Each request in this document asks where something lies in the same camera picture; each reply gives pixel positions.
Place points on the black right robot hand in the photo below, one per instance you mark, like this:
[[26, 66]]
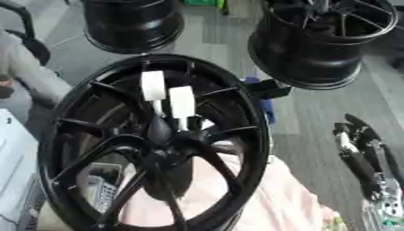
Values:
[[363, 162]]

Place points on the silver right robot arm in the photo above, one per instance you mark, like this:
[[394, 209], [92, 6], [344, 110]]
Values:
[[388, 212]]

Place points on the black wheel rim with spokes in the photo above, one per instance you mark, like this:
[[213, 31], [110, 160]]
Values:
[[321, 42]]

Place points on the white pin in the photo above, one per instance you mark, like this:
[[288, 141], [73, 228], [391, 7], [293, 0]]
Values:
[[153, 85], [182, 102]]

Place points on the black spoked wheel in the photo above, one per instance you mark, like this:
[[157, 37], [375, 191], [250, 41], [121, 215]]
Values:
[[158, 156]]

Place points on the pink cloth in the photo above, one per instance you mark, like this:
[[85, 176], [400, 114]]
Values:
[[273, 195]]

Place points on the black and blue clamp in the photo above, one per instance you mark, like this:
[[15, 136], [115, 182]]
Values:
[[268, 90]]

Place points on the grey keypad device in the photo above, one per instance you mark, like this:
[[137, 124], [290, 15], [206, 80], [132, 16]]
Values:
[[102, 191]]

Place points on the person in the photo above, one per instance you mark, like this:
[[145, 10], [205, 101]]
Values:
[[26, 72]]

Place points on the white box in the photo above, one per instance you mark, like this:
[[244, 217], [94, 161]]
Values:
[[13, 168]]

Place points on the black chair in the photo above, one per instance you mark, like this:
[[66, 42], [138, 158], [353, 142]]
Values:
[[29, 33]]

